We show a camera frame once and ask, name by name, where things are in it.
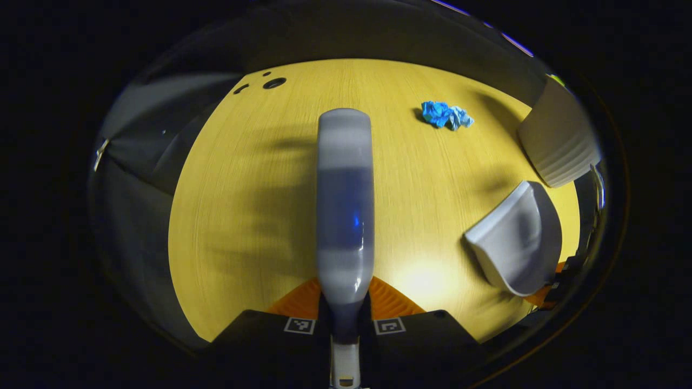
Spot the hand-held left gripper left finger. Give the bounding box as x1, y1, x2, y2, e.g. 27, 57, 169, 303
208, 277, 331, 385

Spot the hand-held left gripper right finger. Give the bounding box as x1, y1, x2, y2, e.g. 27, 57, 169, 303
361, 276, 482, 385

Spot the grey plastic dustpan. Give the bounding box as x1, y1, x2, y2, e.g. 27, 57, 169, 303
464, 180, 563, 297

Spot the small grey broom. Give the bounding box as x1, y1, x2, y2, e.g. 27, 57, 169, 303
315, 108, 375, 389

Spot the white ribbed garbage bin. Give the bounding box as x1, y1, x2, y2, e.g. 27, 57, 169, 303
517, 76, 602, 189

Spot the blue paper trash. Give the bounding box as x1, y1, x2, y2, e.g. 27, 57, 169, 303
421, 100, 475, 131

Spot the small metal clip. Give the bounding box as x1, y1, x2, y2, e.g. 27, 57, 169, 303
93, 138, 110, 172

